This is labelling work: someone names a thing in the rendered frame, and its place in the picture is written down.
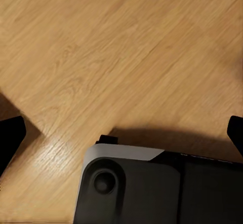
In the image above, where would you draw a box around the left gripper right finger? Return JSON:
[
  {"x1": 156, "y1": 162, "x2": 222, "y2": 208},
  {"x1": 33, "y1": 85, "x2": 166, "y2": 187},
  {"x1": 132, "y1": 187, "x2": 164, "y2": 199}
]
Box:
[{"x1": 227, "y1": 116, "x2": 243, "y2": 156}]

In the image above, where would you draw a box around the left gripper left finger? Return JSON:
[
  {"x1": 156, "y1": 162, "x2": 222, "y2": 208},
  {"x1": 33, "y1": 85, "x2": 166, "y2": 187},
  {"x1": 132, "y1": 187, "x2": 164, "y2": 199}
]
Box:
[{"x1": 0, "y1": 116, "x2": 26, "y2": 176}]

